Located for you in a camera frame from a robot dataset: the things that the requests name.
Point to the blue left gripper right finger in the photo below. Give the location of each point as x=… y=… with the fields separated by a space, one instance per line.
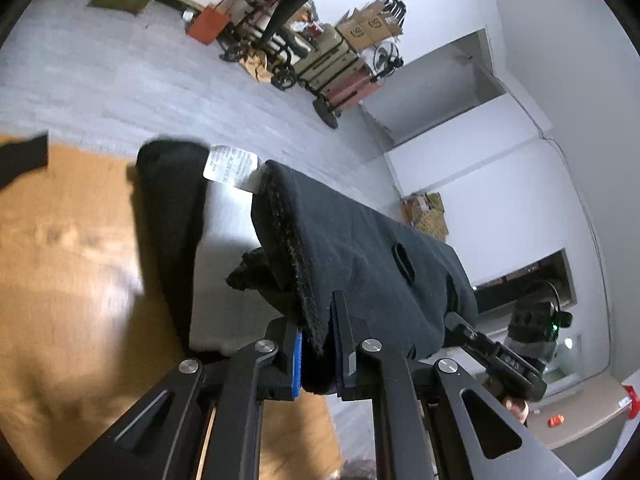
x=352 y=381

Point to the long black cloth strip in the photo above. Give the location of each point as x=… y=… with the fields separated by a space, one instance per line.
x=20 y=157

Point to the white folded garment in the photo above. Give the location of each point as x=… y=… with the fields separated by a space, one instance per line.
x=225 y=319

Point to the orange paper bag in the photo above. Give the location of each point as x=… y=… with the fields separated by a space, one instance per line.
x=209 y=24

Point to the black wheeled cart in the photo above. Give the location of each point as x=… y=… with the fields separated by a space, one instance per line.
x=264 y=31

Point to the white garment label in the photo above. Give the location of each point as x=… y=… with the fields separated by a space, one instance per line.
x=233 y=166

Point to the beige stacked cases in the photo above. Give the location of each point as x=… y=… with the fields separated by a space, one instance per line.
x=336 y=75

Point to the stacked cardboard boxes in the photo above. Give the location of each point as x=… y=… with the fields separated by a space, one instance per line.
x=378 y=21

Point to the black floor fan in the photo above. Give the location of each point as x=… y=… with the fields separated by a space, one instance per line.
x=386 y=59

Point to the dark navy garment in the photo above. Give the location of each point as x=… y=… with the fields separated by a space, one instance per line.
x=314 y=241

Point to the person's right hand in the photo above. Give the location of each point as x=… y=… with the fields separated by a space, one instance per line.
x=517 y=407

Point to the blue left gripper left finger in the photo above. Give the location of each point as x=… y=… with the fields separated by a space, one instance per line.
x=279 y=380

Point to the black folded garment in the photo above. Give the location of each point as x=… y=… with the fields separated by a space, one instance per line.
x=173 y=194

